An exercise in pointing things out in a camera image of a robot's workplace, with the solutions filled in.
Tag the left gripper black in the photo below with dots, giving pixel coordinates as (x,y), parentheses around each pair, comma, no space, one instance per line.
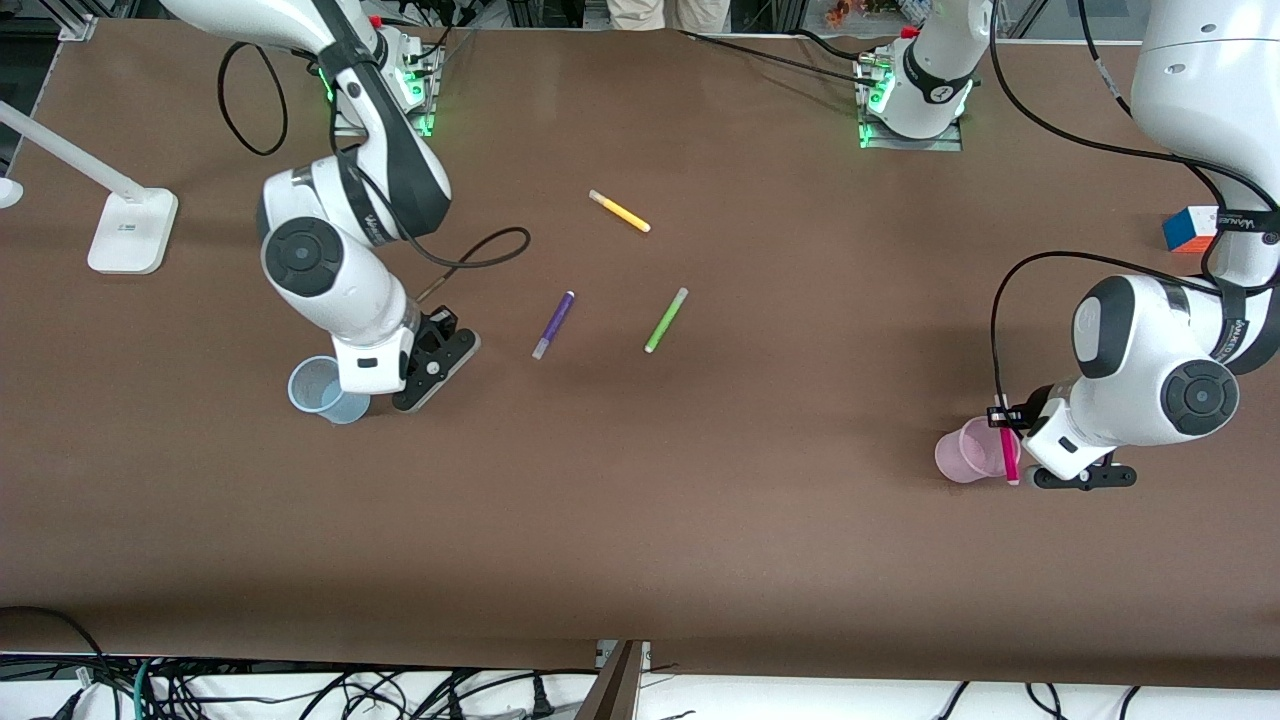
(1027,412)

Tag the pink marker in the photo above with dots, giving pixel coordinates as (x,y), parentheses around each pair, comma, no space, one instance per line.
(1010,455)

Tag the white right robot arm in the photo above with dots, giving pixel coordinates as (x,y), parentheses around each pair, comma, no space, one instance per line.
(330,290)

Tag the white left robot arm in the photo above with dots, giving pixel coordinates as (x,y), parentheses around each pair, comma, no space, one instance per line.
(1130,370)

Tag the translucent pink plastic cup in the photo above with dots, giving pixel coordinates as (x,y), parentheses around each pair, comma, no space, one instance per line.
(955,455)

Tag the colourful puzzle cube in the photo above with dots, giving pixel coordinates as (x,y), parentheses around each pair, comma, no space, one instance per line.
(1185,232)

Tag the green marker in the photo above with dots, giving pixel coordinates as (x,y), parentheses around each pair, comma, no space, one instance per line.
(665,320)

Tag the yellow marker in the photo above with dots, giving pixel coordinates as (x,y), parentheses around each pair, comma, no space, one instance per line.
(620,211)

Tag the purple marker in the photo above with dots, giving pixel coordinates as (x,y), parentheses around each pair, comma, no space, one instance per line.
(553,325)

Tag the dark table leg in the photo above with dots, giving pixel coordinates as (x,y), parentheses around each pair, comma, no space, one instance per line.
(612,692)

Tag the person in beige trousers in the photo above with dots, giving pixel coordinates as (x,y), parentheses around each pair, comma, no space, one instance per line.
(640,12)

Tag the black power plug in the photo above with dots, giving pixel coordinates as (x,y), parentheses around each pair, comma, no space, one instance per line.
(541,700)

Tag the translucent blue plastic cup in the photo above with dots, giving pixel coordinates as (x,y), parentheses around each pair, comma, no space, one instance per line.
(310,392)

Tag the white desk lamp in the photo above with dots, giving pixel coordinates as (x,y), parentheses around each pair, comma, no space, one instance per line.
(130,235)

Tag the white round-edged object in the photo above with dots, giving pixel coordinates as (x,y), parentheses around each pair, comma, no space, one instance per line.
(6,193)

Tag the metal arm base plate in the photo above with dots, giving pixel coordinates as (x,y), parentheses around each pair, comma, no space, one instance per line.
(425,120)
(950,145)

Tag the aluminium frame structure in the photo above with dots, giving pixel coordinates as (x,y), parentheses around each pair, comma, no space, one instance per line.
(560,12)

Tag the aluminium frame profile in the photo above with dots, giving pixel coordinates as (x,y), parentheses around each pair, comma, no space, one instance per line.
(78,22)

